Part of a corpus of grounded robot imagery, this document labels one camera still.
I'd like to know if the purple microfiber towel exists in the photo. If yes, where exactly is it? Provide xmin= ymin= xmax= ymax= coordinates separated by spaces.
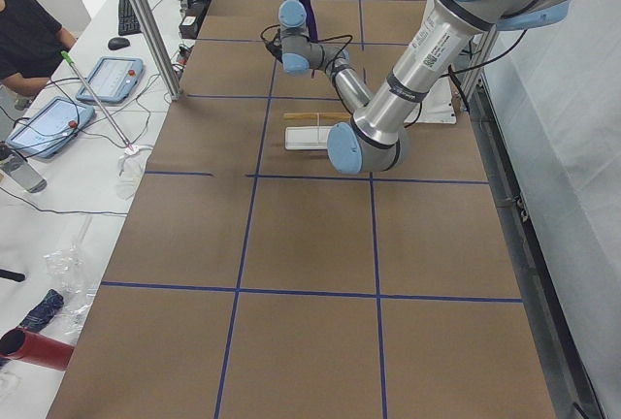
xmin=299 ymin=0 xmax=319 ymax=43

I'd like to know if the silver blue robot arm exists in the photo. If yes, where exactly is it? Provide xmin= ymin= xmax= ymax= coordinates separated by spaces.
xmin=278 ymin=0 xmax=571 ymax=175

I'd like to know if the white wooden towel rack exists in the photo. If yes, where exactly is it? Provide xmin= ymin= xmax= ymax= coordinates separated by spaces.
xmin=283 ymin=113 xmax=350 ymax=150

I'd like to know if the black box white label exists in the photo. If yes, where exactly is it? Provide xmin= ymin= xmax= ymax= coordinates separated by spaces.
xmin=179 ymin=16 xmax=200 ymax=40

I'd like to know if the black keyboard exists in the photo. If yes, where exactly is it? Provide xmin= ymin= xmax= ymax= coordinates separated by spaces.
xmin=117 ymin=0 xmax=141 ymax=36

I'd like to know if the black computer mouse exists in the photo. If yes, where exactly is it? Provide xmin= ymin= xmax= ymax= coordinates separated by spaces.
xmin=108 ymin=37 xmax=131 ymax=50

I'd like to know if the far blue teach pendant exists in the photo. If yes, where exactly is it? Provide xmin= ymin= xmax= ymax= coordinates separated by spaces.
xmin=86 ymin=56 xmax=145 ymax=104

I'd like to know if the blue teach pendant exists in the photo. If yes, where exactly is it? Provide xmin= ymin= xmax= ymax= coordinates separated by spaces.
xmin=86 ymin=56 xmax=145 ymax=104
xmin=7 ymin=97 xmax=95 ymax=158

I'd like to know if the silver rod green tip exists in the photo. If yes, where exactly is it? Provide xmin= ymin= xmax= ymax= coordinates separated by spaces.
xmin=60 ymin=50 xmax=138 ymax=156

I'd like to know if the person in black shirt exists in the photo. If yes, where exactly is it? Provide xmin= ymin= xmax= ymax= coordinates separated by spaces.
xmin=1 ymin=0 xmax=77 ymax=97

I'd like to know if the near blue teach pendant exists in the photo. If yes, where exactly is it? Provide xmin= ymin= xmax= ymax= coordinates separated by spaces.
xmin=7 ymin=97 xmax=95 ymax=158

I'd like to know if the clear water bottle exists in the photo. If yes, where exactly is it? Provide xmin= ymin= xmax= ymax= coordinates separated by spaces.
xmin=1 ymin=142 xmax=48 ymax=193

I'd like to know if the crumpled clear plastic wrap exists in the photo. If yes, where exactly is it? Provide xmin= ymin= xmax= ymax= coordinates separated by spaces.
xmin=44 ymin=215 xmax=98 ymax=342

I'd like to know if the dark blue folded umbrella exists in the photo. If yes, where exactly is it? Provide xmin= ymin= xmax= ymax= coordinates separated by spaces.
xmin=19 ymin=289 xmax=64 ymax=333

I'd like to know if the red cylinder tube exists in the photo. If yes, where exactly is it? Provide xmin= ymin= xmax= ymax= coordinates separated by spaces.
xmin=1 ymin=328 xmax=74 ymax=371

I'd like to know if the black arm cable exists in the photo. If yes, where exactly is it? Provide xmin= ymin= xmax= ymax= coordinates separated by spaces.
xmin=260 ymin=25 xmax=353 ymax=81

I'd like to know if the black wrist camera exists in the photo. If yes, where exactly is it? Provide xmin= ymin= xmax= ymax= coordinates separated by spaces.
xmin=264 ymin=39 xmax=282 ymax=62

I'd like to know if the aluminium frame post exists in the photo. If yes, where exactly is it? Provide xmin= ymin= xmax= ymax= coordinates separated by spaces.
xmin=129 ymin=0 xmax=181 ymax=101

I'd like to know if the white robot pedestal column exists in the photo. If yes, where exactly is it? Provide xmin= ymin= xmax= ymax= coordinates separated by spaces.
xmin=405 ymin=77 xmax=457 ymax=124

